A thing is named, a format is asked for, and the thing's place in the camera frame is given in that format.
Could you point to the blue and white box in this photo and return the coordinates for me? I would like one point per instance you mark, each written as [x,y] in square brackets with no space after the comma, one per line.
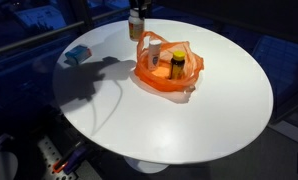
[77,54]

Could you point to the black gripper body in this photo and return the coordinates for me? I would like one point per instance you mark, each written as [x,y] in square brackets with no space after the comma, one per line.
[139,3]

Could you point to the metal railing bar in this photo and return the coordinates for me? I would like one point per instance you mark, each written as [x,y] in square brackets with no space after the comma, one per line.
[49,33]

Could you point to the purple and orange clamp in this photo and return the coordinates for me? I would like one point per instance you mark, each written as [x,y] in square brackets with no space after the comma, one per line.
[70,159]

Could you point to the perforated metal plate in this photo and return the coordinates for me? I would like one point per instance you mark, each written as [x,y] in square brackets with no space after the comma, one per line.
[52,156]

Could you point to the white rounded object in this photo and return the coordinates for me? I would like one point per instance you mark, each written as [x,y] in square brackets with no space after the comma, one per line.
[1,165]

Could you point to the orange plastic bag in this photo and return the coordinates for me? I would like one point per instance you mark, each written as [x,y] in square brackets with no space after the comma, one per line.
[162,76]

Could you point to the white bottle with blue print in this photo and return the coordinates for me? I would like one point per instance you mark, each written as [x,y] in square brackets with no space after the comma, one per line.
[154,55]

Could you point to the white table pedestal base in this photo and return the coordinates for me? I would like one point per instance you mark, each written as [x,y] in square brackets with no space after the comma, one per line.
[145,165]

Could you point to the amber bottle with yellow cap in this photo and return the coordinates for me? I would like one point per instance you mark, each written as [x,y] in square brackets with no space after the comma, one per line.
[177,66]

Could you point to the white bottle with orange label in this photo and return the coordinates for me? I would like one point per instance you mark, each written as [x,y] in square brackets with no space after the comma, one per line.
[135,28]

